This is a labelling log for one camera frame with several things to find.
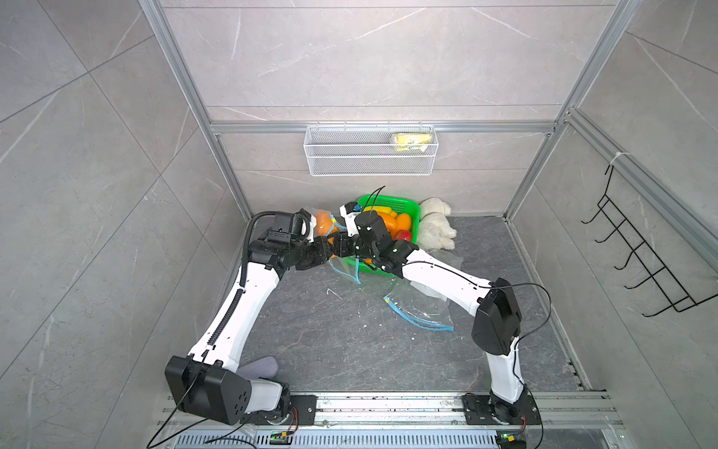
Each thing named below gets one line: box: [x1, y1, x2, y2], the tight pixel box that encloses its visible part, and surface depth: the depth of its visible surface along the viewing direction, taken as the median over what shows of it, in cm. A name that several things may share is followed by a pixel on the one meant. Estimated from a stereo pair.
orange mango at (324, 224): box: [315, 210, 338, 237], surface depth 78 cm
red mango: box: [396, 230, 413, 243], surface depth 106 cm
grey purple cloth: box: [235, 356, 279, 380], surface depth 80 cm
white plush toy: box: [417, 197, 458, 251], surface depth 108 cm
